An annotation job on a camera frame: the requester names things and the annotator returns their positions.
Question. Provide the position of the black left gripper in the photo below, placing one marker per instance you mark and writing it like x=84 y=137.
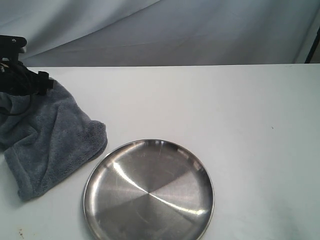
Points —
x=14 y=78

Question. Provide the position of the grey fleece towel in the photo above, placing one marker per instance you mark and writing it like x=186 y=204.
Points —
x=46 y=139

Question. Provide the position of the white backdrop sheet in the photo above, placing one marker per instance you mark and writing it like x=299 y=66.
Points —
x=113 y=33

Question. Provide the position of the round stainless steel plate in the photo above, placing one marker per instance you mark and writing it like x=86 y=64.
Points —
x=148 y=189

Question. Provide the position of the black backdrop stand pole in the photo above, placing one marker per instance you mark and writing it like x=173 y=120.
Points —
x=313 y=54

